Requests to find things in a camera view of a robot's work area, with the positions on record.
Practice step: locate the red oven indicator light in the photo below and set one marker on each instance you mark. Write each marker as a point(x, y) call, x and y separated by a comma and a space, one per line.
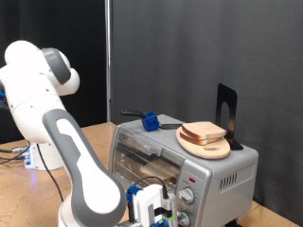
point(192, 180)

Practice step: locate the black metal bookend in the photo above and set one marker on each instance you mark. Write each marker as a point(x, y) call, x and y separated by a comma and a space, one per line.
point(232, 104)

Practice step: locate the oval wooden cutting board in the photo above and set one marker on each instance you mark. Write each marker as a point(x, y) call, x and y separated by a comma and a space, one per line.
point(206, 152)

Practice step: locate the black fabric backdrop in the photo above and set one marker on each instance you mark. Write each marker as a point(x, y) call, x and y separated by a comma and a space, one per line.
point(91, 63)

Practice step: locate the silver oven knob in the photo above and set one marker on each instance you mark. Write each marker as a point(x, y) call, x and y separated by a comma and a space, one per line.
point(184, 219)
point(187, 195)

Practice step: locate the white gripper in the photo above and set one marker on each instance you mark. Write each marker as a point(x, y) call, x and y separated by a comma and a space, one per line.
point(142, 201)

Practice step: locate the silver toaster oven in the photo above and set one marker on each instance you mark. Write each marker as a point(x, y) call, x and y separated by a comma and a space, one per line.
point(164, 138)

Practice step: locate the vertical metal pole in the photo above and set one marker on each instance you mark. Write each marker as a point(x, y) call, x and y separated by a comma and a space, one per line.
point(108, 63)

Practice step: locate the metal spatula with blue block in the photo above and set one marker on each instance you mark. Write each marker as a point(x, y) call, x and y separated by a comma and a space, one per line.
point(150, 121)

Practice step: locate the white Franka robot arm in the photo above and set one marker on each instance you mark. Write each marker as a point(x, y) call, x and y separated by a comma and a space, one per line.
point(91, 189)

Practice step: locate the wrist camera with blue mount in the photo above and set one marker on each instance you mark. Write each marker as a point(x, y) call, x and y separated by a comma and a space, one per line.
point(161, 223)

